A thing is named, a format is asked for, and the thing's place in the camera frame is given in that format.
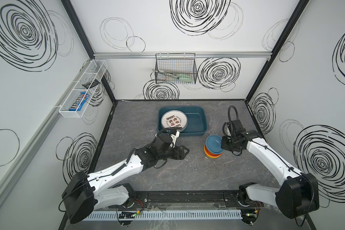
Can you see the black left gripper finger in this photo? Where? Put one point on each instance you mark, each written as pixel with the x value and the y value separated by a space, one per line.
pixel 180 156
pixel 182 150

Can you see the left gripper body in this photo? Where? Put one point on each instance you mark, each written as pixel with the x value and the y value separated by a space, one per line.
pixel 176 152

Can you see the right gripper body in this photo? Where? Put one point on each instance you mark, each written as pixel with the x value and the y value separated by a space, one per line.
pixel 227 143

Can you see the blue bowl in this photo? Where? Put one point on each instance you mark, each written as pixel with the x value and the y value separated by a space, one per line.
pixel 213 144

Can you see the yellow bowl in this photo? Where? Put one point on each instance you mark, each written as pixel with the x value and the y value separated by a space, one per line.
pixel 211 156

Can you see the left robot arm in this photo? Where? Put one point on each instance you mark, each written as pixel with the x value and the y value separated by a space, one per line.
pixel 88 192

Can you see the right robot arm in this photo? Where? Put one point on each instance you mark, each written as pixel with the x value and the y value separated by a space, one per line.
pixel 298 193

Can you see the teal plastic bin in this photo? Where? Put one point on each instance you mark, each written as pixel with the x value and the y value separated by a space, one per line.
pixel 196 120

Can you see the green item in basket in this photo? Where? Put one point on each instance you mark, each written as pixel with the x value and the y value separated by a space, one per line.
pixel 186 77

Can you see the metal tongs in basket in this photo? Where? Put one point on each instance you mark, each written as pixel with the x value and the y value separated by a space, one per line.
pixel 172 75

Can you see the blue candy packet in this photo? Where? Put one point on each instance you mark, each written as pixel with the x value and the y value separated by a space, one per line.
pixel 79 102

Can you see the black remote on shelf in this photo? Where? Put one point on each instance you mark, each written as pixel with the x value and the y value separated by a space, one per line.
pixel 91 84

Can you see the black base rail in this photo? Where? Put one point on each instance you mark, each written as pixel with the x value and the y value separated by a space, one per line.
pixel 230 198

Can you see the white slotted cable duct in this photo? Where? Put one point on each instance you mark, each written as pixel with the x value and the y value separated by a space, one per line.
pixel 165 215

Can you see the black wire wall basket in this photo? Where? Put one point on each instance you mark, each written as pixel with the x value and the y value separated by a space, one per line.
pixel 175 65

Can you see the white wire wall shelf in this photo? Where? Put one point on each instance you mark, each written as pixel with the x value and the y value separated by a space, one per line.
pixel 92 69

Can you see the left wall aluminium rail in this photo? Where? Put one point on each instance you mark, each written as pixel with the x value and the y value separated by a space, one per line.
pixel 21 163

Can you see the black corner frame post right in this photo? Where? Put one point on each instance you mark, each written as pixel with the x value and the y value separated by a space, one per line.
pixel 302 4

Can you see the black corner frame post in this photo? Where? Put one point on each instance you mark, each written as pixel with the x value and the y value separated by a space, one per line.
pixel 85 42
pixel 302 4

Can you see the black corner frame post left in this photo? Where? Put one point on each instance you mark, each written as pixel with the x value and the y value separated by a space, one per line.
pixel 85 42

